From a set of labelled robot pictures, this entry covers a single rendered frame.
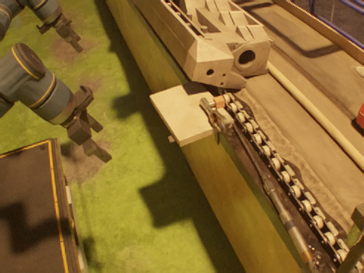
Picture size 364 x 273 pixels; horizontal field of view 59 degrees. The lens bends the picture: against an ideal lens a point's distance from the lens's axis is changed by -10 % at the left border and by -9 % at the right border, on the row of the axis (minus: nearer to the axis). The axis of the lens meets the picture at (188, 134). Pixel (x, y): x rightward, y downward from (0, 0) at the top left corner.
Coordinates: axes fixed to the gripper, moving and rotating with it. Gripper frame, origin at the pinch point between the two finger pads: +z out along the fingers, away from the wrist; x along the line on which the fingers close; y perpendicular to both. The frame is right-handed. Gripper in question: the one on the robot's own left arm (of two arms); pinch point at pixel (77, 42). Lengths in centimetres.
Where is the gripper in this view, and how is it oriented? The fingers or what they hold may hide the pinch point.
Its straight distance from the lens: 165.6
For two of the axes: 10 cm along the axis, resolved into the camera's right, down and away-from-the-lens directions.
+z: 4.8, 5.6, 6.8
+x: -3.4, -6.0, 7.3
